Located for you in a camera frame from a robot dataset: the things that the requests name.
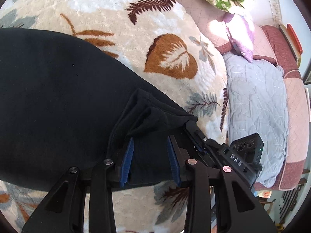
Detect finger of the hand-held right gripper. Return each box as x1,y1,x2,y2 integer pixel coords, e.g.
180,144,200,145
184,121,222,168

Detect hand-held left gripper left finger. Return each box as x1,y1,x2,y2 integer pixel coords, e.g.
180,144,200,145
21,136,135,233

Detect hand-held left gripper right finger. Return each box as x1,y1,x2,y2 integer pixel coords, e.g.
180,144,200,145
167,135,278,233

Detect black pants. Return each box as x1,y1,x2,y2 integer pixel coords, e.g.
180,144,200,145
0,28,199,192

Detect grey quilted blanket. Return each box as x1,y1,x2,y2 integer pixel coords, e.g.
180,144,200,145
222,52,290,188

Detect black metal railing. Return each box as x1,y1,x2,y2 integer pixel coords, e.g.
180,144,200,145
279,183,306,222

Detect purple pillow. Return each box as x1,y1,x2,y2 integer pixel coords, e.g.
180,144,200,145
223,12,256,63

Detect red book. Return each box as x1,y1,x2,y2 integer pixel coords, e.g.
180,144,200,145
279,23,304,66

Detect leaf print fleece blanket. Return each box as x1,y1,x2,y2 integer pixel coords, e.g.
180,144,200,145
0,0,229,233

